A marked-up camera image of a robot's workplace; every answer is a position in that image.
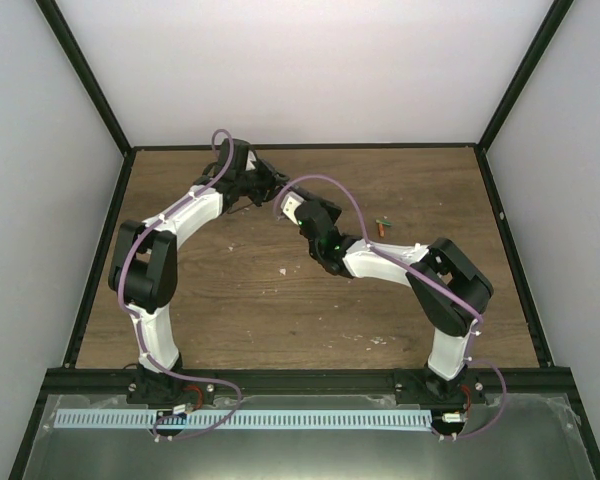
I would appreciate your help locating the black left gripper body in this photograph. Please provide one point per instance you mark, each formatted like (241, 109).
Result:
(256, 187)

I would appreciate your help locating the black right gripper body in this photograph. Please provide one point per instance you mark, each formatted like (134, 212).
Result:
(334, 212)

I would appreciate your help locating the black remote control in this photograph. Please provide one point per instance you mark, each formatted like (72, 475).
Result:
(301, 192)

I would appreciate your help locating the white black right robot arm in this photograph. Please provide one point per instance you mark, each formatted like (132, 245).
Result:
(451, 290)

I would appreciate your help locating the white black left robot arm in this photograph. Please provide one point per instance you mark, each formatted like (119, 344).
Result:
(144, 267)

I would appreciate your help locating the clear plastic front sheet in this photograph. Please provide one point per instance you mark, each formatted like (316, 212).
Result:
(527, 436)

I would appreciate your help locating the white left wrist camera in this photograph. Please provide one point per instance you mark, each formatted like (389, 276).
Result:
(251, 161)

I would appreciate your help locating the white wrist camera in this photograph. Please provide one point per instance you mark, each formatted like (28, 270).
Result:
(251, 161)
(290, 203)

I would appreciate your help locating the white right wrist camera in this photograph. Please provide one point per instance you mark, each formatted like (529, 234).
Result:
(290, 203)

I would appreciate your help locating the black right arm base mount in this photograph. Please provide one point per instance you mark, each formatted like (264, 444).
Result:
(422, 386)

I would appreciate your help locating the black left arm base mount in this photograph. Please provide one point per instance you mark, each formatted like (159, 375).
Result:
(151, 388)

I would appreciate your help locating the black aluminium front rail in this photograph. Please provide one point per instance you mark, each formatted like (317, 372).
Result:
(308, 382)

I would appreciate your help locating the light blue slotted cable duct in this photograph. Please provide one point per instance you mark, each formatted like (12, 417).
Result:
(391, 420)

